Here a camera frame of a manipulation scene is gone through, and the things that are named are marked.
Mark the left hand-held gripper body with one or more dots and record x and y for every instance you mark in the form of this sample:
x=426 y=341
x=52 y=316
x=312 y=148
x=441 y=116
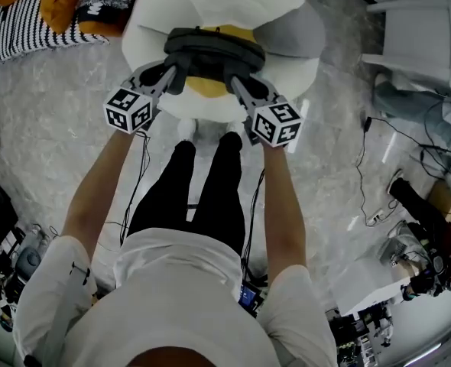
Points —
x=128 y=109

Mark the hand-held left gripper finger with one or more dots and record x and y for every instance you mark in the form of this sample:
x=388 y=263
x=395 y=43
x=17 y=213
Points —
x=137 y=82
x=167 y=83

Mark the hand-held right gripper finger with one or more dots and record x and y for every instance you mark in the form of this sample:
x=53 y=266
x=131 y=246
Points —
x=276 y=93
x=242 y=92

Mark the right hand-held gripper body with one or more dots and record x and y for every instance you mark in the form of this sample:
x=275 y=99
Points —
x=275 y=126

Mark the dark grey backpack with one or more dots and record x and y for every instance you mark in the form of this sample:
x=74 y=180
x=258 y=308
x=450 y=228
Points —
x=214 y=46

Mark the person's left forearm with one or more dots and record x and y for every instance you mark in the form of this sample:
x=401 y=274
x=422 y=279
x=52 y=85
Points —
x=95 y=189

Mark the person's right forearm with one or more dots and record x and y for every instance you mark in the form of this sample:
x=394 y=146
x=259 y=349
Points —
x=283 y=205

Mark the yellow round seat cushion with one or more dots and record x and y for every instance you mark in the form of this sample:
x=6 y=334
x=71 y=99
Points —
x=206 y=86

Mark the person's left white shoe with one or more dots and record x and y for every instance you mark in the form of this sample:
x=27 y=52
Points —
x=187 y=128

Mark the orange couch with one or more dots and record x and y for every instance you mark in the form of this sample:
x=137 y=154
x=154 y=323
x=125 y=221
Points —
x=95 y=28

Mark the person's black trousers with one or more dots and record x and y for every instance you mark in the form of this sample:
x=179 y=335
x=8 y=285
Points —
x=160 y=197

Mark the long orange throw pillow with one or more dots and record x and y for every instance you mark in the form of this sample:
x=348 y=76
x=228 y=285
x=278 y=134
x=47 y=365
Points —
x=63 y=2

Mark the white power strip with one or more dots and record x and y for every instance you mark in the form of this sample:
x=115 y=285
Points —
x=376 y=217

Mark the white sink cabinet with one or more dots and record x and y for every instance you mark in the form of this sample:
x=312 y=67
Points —
x=413 y=33

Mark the black waist device blue screen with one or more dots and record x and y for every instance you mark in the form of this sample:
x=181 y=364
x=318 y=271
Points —
x=250 y=294

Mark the white table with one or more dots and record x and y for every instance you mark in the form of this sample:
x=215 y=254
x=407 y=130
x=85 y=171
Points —
x=367 y=281

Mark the dark grey round device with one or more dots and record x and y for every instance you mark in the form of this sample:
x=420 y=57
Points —
x=28 y=260

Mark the brown cardboard box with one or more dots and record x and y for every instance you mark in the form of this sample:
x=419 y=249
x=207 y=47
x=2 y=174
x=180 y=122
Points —
x=445 y=197

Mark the person's face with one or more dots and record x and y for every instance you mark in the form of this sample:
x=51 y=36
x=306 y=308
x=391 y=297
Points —
x=176 y=358

